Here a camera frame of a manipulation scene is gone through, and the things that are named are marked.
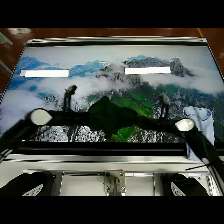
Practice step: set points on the dark green garment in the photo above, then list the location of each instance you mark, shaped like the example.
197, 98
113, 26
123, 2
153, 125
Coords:
108, 116

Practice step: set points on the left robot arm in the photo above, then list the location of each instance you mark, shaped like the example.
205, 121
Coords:
63, 117

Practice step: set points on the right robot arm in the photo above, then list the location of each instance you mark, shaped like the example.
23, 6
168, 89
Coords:
196, 140

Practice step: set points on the silver frame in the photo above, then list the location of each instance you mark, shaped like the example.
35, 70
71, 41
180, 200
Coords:
100, 165

